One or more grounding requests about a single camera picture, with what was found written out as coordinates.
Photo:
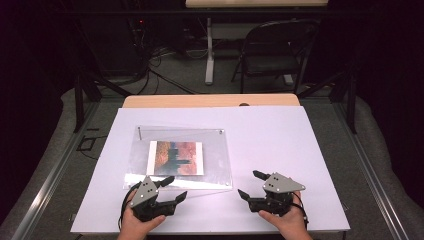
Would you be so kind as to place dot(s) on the black folding chair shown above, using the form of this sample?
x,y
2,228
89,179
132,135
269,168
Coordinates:
x,y
266,63

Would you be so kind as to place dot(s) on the person's left hand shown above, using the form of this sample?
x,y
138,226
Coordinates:
x,y
135,226

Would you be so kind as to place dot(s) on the aluminium floor rail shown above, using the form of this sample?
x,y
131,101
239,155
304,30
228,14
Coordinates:
x,y
50,180
370,180

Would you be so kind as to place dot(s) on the black metal stand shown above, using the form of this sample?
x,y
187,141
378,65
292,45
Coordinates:
x,y
350,100
79,100

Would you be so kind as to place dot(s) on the white board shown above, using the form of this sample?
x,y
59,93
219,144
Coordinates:
x,y
266,140

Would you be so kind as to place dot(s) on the dark equipment rack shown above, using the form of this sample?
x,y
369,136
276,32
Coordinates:
x,y
113,43

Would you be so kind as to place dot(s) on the clear acrylic photo frame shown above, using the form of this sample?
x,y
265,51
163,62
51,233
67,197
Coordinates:
x,y
213,156

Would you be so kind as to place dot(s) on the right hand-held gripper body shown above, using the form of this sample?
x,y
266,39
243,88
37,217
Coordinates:
x,y
278,186

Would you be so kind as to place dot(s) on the landscape painting print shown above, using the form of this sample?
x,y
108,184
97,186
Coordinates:
x,y
176,158

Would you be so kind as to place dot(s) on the wooden table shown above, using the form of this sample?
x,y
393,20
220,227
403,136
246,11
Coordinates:
x,y
200,100

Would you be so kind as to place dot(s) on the white desk leg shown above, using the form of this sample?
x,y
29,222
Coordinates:
x,y
209,60

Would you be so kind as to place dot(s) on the light wooden desk top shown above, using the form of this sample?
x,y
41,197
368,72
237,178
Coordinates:
x,y
253,3

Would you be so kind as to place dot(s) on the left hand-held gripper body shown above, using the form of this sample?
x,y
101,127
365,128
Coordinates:
x,y
144,195

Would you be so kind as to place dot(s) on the person's right hand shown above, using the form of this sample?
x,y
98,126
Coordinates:
x,y
290,223

